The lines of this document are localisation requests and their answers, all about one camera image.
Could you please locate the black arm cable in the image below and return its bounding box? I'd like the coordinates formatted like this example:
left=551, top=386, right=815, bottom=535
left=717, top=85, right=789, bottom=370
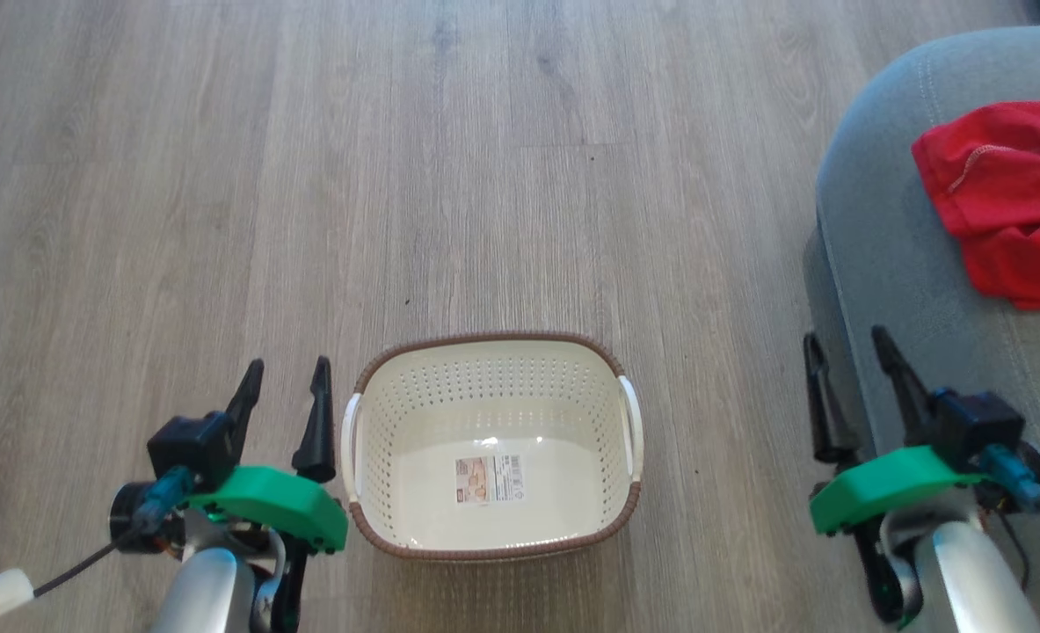
left=979, top=444, right=1040, bottom=548
left=0, top=466, right=197, bottom=632

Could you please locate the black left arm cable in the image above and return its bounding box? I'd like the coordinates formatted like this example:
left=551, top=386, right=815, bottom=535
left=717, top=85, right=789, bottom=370
left=0, top=466, right=197, bottom=632

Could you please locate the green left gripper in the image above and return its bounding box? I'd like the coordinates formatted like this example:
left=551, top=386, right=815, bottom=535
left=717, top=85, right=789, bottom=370
left=185, top=355, right=350, bottom=555

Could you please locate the printed basket label sticker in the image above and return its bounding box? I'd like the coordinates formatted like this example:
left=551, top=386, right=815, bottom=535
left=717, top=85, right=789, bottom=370
left=455, top=454, right=527, bottom=506

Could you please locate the grey fabric sofa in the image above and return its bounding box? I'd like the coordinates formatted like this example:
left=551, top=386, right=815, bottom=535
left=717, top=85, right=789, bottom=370
left=803, top=25, right=1040, bottom=633

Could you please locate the cream perforated laundry basket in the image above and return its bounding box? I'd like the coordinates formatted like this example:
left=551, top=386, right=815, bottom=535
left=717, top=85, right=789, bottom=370
left=340, top=331, right=644, bottom=562

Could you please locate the red cloth garment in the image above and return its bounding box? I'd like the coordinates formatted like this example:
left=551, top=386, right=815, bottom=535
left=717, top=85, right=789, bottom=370
left=911, top=98, right=1040, bottom=310

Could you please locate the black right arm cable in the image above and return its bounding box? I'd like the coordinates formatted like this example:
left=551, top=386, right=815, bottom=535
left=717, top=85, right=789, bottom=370
left=979, top=444, right=1040, bottom=548

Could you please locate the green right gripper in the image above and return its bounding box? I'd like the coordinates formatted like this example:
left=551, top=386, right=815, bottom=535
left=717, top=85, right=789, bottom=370
left=803, top=325, right=985, bottom=536

